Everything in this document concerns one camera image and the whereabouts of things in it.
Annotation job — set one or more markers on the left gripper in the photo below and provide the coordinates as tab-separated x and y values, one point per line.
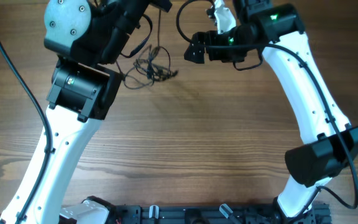
163	4

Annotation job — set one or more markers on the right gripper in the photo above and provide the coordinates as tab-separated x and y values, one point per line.
216	54

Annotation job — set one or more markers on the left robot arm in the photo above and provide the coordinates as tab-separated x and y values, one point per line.
87	38

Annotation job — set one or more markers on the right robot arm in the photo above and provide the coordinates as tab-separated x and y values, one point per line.
278	35

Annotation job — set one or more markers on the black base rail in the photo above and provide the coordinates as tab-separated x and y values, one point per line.
256	214

